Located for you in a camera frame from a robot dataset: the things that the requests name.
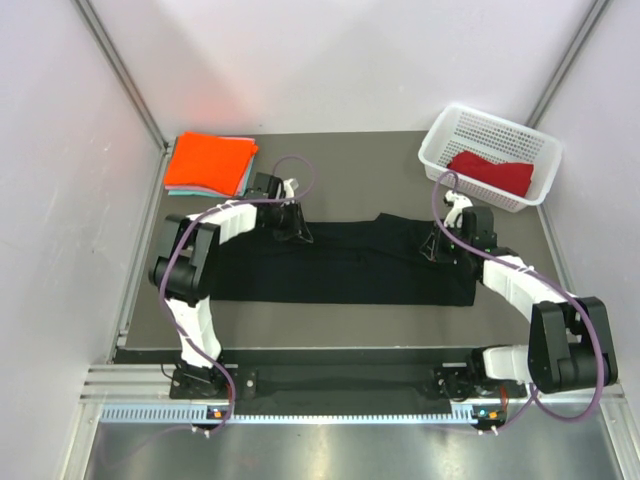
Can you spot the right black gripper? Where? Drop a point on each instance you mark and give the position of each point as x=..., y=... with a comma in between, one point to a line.
x=432, y=247

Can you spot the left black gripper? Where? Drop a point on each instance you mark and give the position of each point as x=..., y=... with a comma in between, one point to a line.
x=297, y=229

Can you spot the black t shirt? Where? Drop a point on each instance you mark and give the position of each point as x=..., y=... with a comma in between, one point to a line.
x=373, y=262

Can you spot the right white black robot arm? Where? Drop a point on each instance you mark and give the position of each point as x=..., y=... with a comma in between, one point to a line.
x=570, y=346

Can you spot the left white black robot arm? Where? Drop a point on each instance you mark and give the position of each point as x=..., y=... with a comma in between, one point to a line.
x=183, y=273

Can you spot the red t shirt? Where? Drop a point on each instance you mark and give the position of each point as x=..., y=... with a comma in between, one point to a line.
x=512, y=177

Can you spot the white plastic basket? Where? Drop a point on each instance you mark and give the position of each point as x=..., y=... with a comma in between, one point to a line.
x=460, y=128

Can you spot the orange folded t shirt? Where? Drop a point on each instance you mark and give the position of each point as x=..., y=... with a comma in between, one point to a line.
x=192, y=141

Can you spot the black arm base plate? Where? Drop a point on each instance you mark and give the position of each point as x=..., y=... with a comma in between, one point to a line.
x=377, y=364

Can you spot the right aluminium corner post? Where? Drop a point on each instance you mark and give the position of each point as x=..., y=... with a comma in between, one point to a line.
x=587, y=26

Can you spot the aluminium corner post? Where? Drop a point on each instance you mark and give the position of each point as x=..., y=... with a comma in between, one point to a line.
x=91, y=18
x=587, y=26

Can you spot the aluminium frame rail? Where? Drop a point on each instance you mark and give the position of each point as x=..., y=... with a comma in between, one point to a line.
x=302, y=386

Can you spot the grey slotted cable duct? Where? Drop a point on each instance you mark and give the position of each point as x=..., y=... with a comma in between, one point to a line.
x=203, y=414

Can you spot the left aluminium corner post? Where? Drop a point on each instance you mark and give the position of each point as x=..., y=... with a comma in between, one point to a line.
x=91, y=18

